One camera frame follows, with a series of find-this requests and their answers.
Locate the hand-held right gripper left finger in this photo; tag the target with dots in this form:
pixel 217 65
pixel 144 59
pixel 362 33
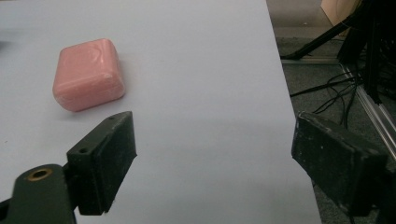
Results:
pixel 102 161

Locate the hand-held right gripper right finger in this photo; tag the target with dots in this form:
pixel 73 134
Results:
pixel 336 158

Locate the pink soap bar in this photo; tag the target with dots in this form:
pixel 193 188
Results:
pixel 88 74

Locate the black stand leg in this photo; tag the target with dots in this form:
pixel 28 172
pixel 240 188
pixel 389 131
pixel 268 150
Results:
pixel 317 40

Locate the black metal stand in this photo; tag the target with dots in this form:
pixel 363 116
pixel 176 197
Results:
pixel 370 40

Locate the beige board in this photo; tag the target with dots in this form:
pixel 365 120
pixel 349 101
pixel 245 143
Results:
pixel 339 11

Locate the aluminium frame rail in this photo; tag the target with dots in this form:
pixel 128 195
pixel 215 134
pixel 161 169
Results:
pixel 370 105

